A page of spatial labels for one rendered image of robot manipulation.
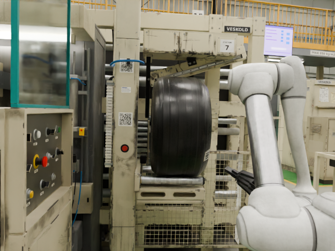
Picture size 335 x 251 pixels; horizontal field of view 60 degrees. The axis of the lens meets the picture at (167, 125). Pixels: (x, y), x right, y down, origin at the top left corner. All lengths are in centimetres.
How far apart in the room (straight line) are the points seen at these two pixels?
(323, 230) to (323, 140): 508
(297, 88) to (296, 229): 57
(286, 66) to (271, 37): 448
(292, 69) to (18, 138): 104
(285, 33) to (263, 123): 486
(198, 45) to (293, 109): 85
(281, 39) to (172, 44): 414
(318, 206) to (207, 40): 124
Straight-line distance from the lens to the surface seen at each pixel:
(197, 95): 146
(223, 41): 196
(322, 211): 106
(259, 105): 118
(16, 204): 98
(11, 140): 95
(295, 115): 130
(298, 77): 131
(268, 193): 102
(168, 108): 141
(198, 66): 203
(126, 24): 166
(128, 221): 171
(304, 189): 145
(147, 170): 183
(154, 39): 190
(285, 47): 590
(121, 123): 160
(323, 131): 608
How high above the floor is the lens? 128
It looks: 3 degrees down
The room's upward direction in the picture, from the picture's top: 2 degrees clockwise
